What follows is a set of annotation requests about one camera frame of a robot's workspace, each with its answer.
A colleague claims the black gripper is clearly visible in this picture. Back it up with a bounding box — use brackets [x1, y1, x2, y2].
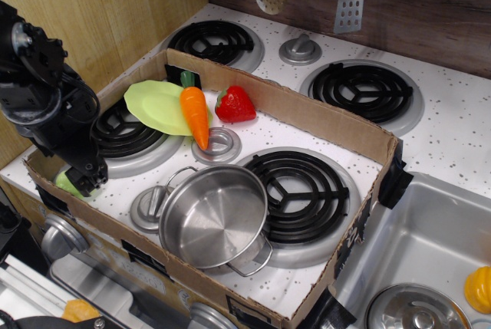
[37, 129, 108, 197]

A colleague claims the orange toy carrot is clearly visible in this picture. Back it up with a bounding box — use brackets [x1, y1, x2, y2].
[180, 71, 209, 150]

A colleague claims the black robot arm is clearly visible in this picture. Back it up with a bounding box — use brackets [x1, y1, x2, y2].
[1, 2, 108, 196]

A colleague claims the light green toy plate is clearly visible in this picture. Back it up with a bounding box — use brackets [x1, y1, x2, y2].
[124, 80, 213, 136]

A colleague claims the green toy lettuce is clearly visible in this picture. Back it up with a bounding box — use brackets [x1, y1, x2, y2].
[54, 171, 91, 199]

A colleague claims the front left black burner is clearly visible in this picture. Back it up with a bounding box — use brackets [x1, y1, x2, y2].
[93, 99, 184, 179]

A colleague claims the grey oven front knob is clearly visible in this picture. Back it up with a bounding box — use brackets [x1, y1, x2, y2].
[41, 214, 89, 261]

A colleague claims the grey oven knob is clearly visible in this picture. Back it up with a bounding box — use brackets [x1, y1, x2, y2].
[187, 302, 237, 329]
[41, 214, 89, 261]

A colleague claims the grey front stove knob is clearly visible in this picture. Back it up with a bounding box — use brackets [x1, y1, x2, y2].
[130, 186, 168, 234]

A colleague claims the grey stove knob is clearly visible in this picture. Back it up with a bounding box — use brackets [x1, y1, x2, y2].
[278, 34, 322, 66]
[130, 186, 168, 234]
[191, 127, 242, 165]

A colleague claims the orange toy food piece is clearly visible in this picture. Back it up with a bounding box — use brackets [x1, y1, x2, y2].
[61, 299, 101, 323]

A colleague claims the stainless steel pot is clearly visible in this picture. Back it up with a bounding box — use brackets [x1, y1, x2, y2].
[158, 164, 273, 277]

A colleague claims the grey centre stove knob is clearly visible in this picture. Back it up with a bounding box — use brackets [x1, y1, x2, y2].
[191, 127, 242, 165]

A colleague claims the red toy strawberry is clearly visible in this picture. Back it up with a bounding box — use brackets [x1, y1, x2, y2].
[215, 85, 256, 123]

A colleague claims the grey lower oven knob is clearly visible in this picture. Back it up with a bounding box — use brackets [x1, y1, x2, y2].
[187, 302, 237, 329]

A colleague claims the brown cardboard fence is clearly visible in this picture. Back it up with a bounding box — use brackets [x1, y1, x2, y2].
[25, 49, 401, 328]

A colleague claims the back left black burner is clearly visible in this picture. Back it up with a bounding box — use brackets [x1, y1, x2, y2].
[160, 20, 265, 73]

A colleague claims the front right black burner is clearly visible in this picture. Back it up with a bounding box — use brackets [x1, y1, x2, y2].
[238, 147, 361, 268]

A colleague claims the grey back stove knob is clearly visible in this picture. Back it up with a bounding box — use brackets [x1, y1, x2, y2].
[278, 34, 322, 66]

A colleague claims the hanging metal slotted spatula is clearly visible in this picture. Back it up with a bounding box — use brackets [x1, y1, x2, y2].
[333, 0, 364, 35]

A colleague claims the silver pot lid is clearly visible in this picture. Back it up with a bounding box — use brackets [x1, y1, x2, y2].
[364, 283, 472, 328]

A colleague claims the grey toy sink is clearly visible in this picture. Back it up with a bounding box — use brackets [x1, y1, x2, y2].
[334, 173, 490, 328]

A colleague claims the yellow toy pepper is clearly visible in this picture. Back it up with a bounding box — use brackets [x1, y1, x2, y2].
[464, 266, 490, 314]

